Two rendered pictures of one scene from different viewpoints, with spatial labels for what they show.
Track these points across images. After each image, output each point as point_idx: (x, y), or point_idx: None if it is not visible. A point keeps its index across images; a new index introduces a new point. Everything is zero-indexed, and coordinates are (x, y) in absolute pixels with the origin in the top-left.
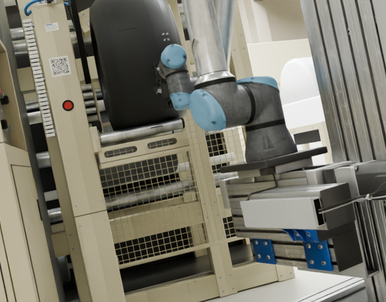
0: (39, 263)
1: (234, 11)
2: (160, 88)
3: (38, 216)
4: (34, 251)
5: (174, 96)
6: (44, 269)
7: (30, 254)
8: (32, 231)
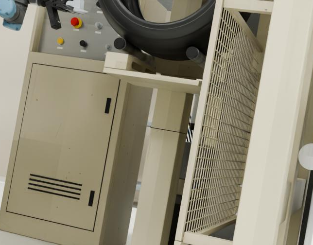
0: (47, 124)
1: None
2: (65, 11)
3: (96, 107)
4: (38, 113)
5: (12, 21)
6: (62, 133)
7: (24, 110)
8: (49, 104)
